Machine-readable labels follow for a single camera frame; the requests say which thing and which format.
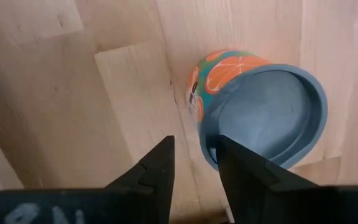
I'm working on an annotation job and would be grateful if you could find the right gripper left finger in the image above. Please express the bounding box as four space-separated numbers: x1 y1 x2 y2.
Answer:
104 135 176 224

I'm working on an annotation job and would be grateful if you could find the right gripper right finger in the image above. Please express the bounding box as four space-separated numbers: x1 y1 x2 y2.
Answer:
215 134 320 224

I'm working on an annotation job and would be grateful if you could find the small orange print can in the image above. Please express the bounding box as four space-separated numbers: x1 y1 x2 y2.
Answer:
186 49 328 171

